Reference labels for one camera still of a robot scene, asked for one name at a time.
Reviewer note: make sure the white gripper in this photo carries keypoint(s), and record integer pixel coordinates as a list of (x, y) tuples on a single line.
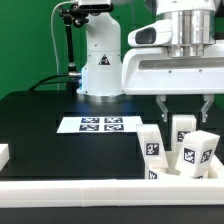
[(150, 71)]

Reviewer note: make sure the white round stool seat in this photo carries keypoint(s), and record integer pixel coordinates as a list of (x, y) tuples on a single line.
[(171, 173)]

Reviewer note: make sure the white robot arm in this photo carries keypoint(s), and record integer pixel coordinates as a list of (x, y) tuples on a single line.
[(178, 54)]

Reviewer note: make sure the white front fence bar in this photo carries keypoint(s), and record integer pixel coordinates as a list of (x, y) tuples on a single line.
[(93, 193)]

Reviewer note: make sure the white marker sheet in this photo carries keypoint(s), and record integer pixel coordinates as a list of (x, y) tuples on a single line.
[(98, 124)]

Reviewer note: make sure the white left fence bar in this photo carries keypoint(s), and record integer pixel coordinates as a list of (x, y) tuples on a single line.
[(4, 155)]

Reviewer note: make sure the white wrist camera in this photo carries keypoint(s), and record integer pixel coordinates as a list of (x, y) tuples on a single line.
[(156, 34)]

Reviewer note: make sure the white camera on mount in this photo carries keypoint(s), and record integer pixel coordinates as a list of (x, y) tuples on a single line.
[(95, 5)]

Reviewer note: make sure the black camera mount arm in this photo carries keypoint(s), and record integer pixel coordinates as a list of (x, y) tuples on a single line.
[(72, 17)]

